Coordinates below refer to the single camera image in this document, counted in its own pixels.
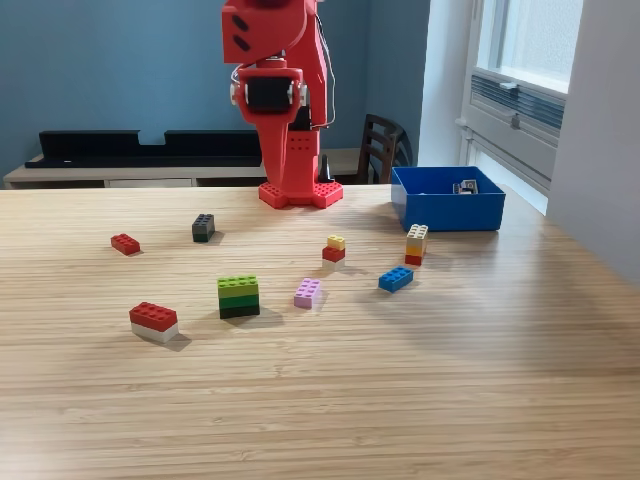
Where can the yellow red white brick stack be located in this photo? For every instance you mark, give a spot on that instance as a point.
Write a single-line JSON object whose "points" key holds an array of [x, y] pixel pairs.
{"points": [[334, 252]]}

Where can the green lego brick stack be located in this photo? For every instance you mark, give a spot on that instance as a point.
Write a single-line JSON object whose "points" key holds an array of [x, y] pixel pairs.
{"points": [[239, 297]]}

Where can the small yellow toy digger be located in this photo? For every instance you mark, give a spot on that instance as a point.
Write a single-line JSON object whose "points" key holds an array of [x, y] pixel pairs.
{"points": [[464, 187]]}

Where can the dark grey lego brick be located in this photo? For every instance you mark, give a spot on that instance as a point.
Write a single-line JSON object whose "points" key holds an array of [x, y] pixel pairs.
{"points": [[203, 229]]}

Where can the pink lego brick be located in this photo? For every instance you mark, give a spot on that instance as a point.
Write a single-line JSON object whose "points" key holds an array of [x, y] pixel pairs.
{"points": [[307, 293]]}

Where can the small red lego brick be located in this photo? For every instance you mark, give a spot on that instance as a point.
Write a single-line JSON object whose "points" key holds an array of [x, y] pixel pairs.
{"points": [[125, 244]]}

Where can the blue plastic bin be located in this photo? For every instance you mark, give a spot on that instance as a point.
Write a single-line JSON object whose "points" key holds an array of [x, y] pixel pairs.
{"points": [[450, 212]]}

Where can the blue lego brick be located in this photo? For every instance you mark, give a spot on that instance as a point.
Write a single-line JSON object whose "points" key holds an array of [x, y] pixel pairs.
{"points": [[395, 279]]}

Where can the pale wooden sideboard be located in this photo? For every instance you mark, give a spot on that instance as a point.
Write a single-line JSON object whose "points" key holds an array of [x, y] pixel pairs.
{"points": [[242, 173]]}

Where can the dark wooden chair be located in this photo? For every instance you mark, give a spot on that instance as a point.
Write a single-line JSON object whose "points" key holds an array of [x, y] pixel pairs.
{"points": [[382, 122]]}

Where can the beige orange red brick stack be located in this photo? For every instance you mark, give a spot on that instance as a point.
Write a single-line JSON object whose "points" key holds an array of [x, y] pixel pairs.
{"points": [[416, 245]]}

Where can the red and white brick stack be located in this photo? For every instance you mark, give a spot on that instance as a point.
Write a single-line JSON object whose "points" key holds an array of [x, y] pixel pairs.
{"points": [[152, 320]]}

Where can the grey window vent grille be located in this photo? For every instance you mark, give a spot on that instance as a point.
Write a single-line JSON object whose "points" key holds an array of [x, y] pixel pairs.
{"points": [[535, 105]]}

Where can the white framed window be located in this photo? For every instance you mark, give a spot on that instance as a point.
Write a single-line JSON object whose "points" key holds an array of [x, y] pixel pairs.
{"points": [[540, 35]]}

